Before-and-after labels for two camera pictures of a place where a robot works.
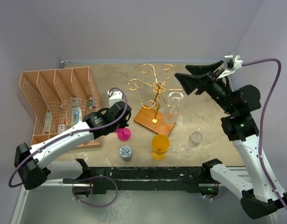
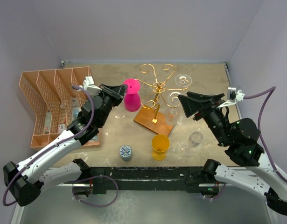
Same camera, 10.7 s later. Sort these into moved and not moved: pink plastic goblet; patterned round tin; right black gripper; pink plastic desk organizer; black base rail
Moved: right black gripper; pink plastic goblet
Not moved: pink plastic desk organizer; patterned round tin; black base rail
